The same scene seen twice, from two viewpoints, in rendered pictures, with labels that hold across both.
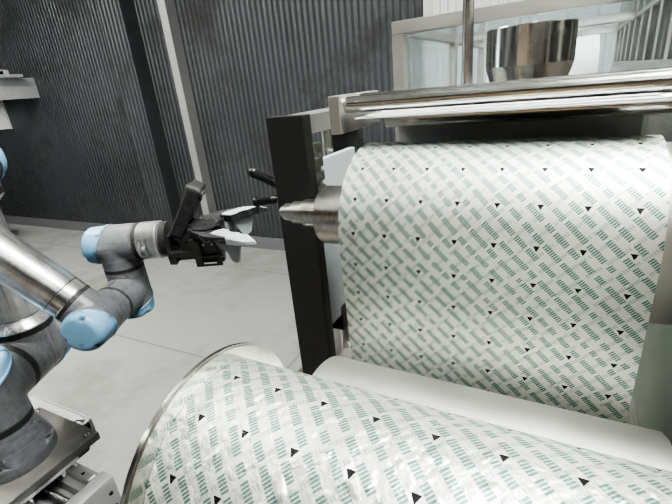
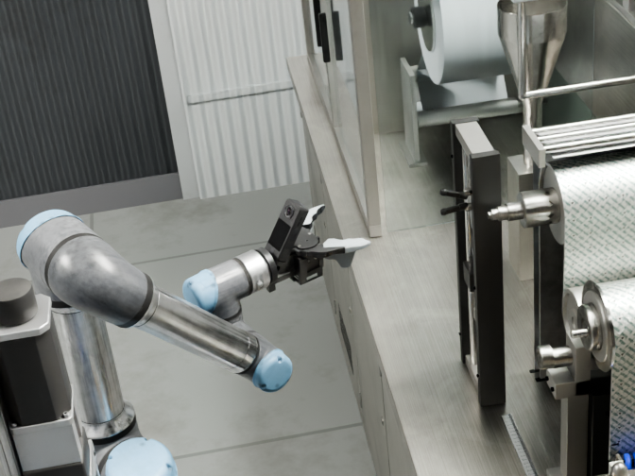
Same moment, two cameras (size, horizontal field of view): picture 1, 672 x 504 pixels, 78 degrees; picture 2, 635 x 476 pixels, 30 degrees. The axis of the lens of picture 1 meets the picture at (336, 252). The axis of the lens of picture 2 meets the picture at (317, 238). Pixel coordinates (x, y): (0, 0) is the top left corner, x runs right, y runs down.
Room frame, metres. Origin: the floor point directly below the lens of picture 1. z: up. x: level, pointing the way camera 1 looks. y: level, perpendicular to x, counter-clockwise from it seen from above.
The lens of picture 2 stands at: (-0.83, 1.29, 2.37)
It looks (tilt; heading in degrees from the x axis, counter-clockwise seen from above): 30 degrees down; 326
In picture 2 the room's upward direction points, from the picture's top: 7 degrees counter-clockwise
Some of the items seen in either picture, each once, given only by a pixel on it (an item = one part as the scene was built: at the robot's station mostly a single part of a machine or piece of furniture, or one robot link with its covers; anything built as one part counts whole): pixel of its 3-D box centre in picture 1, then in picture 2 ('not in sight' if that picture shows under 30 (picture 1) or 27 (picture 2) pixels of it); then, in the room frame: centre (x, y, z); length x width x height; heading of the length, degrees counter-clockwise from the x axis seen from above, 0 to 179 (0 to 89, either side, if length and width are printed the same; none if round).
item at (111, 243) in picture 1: (117, 244); (216, 289); (0.80, 0.43, 1.21); 0.11 x 0.08 x 0.09; 88
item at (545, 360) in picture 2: not in sight; (544, 357); (0.27, 0.13, 1.18); 0.04 x 0.02 x 0.04; 151
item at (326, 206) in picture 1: (351, 215); (538, 207); (0.43, -0.02, 1.33); 0.06 x 0.06 x 0.06; 61
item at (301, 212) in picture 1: (303, 212); (505, 212); (0.46, 0.03, 1.33); 0.06 x 0.03 x 0.03; 61
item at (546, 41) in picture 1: (529, 45); (531, 16); (0.78, -0.36, 1.50); 0.14 x 0.14 x 0.06
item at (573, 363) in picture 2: not in sight; (566, 413); (0.25, 0.10, 1.05); 0.06 x 0.05 x 0.31; 61
